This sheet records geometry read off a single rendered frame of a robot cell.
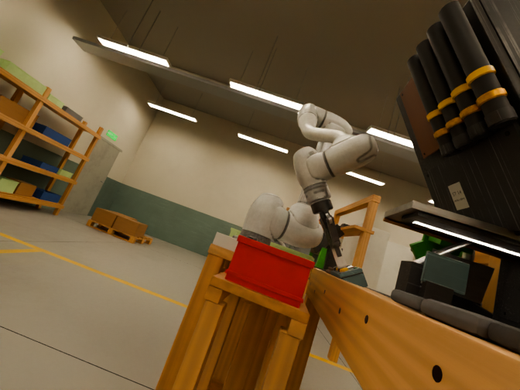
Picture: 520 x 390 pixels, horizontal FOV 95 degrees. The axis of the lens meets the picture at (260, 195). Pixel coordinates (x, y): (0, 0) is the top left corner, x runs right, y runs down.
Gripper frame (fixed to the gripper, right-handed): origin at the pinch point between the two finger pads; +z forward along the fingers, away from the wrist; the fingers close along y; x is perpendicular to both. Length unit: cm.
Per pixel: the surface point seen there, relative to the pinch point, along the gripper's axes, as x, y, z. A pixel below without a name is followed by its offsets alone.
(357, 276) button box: 3.0, 2.4, 7.2
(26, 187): -445, -301, -244
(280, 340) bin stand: -24.5, 23.6, 12.8
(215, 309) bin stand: -38.4, 23.5, 2.5
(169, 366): -72, -14, 23
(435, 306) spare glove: -1, 50, 6
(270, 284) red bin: -23.5, 22.2, 0.3
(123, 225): -342, -413, -154
